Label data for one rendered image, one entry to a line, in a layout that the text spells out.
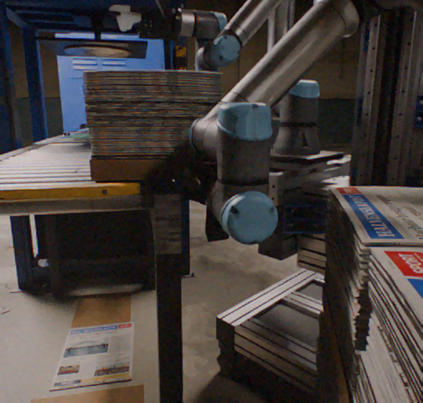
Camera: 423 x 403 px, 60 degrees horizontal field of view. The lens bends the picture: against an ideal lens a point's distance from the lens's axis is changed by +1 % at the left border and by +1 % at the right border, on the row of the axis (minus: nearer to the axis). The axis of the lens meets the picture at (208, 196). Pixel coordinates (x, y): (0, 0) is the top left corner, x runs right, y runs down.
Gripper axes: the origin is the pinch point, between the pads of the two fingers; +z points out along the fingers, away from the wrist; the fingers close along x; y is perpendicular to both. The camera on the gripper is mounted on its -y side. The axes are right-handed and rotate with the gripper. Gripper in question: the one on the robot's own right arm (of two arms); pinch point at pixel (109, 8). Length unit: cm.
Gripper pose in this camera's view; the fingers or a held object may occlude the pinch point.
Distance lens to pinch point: 122.0
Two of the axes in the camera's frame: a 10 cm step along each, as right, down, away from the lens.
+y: -0.4, 9.4, 3.5
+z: -9.4, 0.7, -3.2
